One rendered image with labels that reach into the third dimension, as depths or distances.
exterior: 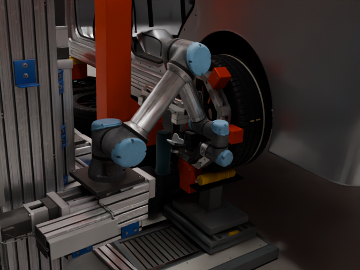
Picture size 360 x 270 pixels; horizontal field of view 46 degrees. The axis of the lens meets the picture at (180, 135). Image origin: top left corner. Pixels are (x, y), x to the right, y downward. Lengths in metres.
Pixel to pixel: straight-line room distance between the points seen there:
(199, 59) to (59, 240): 0.80
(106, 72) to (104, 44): 0.16
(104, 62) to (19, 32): 1.02
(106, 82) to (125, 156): 1.09
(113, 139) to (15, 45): 0.46
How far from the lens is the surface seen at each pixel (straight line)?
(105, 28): 2.48
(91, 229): 1.57
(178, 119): 2.06
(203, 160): 2.31
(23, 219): 1.61
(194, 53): 1.55
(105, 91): 2.56
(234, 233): 2.59
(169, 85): 1.55
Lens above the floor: 1.58
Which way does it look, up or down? 20 degrees down
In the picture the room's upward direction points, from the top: 3 degrees clockwise
